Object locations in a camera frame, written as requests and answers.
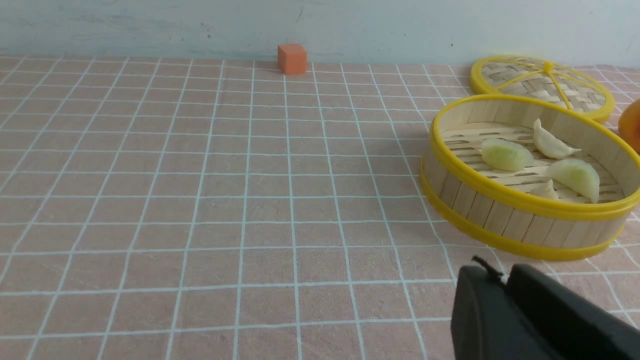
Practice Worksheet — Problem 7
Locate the bamboo steamer tray yellow rim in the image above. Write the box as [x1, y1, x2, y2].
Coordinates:
[420, 95, 640, 262]

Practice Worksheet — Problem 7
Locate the greenish dumpling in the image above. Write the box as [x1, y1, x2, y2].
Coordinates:
[479, 138, 535, 173]

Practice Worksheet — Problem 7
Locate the orange foam cube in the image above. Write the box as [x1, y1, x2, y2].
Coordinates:
[278, 43, 307, 76]

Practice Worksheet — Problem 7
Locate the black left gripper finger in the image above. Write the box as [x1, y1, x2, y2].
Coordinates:
[450, 256, 640, 360]

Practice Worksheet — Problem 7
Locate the white dumpling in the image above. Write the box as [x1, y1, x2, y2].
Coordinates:
[533, 118, 582, 160]
[529, 178, 559, 201]

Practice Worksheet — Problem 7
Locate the pale green dumpling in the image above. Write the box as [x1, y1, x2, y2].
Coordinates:
[544, 158, 601, 204]

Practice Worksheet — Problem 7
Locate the woven bamboo steamer lid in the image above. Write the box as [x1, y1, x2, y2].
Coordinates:
[469, 55, 615, 123]

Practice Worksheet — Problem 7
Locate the pink grid tablecloth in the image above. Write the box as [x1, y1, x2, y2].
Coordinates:
[0, 55, 640, 360]

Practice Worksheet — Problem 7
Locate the orange toy pear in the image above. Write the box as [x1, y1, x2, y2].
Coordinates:
[617, 99, 640, 154]

